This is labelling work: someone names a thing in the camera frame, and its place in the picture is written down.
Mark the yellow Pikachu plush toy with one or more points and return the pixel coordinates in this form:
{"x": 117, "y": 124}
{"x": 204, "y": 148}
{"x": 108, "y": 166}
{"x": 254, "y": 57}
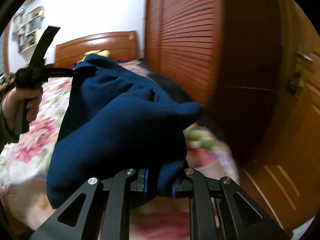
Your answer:
{"x": 104, "y": 53}

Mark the navy blue suit jacket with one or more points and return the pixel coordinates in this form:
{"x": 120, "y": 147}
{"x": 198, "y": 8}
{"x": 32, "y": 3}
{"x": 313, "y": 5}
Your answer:
{"x": 118, "y": 120}

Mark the floral bed blanket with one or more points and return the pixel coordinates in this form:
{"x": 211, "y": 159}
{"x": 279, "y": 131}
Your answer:
{"x": 24, "y": 168}

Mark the person's left hand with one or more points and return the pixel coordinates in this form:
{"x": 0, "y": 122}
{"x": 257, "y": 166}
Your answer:
{"x": 10, "y": 104}

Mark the wooden bed headboard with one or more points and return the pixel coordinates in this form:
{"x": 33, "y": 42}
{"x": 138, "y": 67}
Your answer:
{"x": 122, "y": 45}

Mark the louvered wooden wardrobe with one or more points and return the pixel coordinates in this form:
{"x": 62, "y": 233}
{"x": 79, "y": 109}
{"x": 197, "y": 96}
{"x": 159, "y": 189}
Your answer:
{"x": 226, "y": 54}

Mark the wooden room door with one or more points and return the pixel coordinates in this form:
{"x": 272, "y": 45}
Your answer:
{"x": 283, "y": 177}

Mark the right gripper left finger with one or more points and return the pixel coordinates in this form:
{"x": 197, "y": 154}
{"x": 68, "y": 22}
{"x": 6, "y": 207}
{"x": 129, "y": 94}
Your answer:
{"x": 97, "y": 210}

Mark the white wall shelf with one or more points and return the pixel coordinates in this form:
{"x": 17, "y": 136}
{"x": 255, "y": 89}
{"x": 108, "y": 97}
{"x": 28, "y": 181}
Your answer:
{"x": 27, "y": 28}

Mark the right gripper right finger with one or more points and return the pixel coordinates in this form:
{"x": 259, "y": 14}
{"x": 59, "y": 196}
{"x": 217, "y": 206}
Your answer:
{"x": 221, "y": 209}

